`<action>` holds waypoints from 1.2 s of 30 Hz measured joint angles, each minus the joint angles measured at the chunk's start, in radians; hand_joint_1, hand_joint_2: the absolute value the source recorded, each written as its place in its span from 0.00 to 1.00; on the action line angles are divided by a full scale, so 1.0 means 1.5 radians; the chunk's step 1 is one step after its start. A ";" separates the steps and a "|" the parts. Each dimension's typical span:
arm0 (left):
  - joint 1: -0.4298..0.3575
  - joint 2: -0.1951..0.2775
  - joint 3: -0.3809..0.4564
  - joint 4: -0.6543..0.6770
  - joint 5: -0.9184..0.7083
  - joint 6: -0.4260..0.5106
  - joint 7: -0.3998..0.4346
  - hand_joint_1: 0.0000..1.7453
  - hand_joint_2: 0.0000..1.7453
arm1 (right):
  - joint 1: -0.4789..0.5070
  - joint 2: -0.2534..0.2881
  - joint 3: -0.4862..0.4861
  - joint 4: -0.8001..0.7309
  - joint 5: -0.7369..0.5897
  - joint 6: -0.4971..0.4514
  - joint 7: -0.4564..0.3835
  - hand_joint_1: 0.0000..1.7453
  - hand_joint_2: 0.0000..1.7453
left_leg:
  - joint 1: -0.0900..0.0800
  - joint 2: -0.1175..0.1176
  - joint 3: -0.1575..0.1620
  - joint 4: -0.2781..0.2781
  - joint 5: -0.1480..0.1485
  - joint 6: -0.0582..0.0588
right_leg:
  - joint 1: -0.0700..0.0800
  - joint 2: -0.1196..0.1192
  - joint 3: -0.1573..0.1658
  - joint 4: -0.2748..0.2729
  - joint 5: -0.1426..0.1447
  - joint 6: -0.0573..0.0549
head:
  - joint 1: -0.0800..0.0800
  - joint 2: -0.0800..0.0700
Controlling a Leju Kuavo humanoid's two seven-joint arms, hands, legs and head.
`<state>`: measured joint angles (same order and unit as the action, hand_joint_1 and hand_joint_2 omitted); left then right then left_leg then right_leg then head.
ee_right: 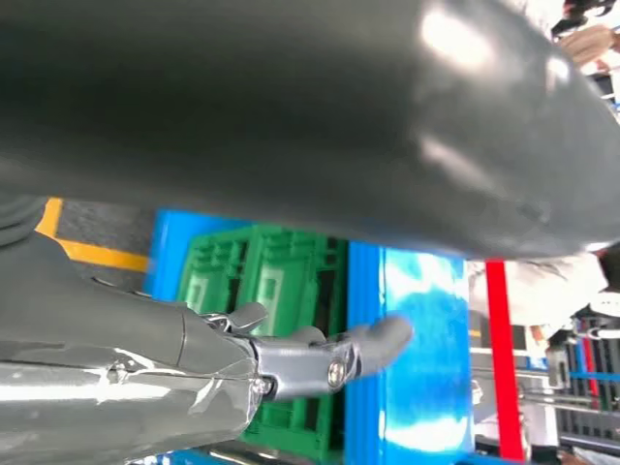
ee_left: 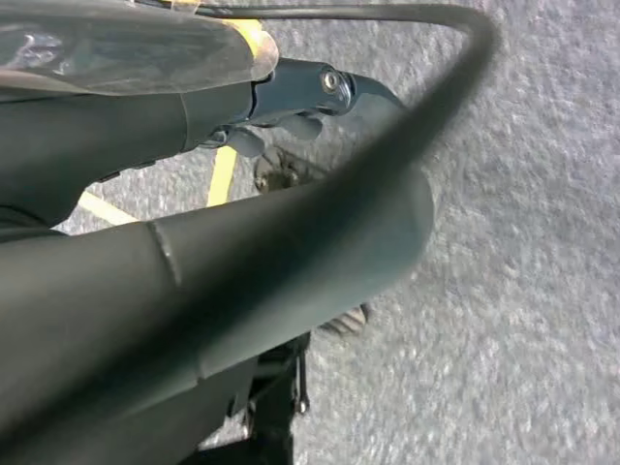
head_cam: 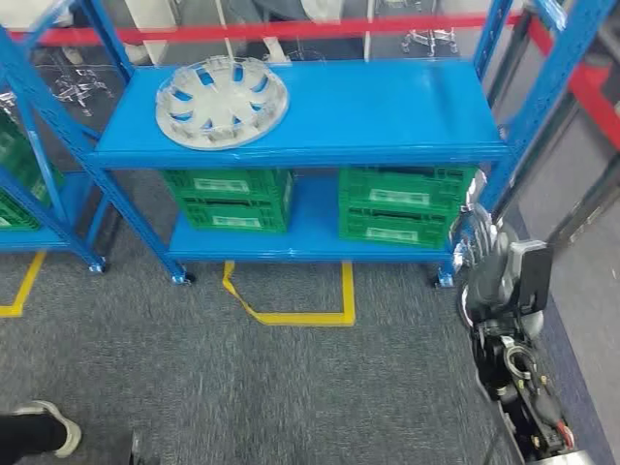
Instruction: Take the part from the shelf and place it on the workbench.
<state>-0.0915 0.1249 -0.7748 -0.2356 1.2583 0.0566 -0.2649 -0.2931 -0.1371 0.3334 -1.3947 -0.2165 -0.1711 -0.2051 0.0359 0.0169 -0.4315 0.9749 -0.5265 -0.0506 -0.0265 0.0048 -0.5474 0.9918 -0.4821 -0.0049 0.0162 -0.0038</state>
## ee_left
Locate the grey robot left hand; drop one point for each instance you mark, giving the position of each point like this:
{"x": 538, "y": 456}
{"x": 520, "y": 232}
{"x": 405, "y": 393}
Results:
{"x": 242, "y": 269}

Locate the yellow floor tape strip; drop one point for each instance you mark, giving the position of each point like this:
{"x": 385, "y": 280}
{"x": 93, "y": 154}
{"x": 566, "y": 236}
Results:
{"x": 222, "y": 179}

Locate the black robot leg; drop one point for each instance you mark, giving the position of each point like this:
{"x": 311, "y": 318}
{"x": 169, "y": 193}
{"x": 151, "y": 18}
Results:
{"x": 271, "y": 411}

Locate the clear plastic wrist cover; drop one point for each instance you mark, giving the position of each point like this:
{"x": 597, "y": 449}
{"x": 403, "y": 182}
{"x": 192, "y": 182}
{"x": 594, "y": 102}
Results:
{"x": 121, "y": 45}

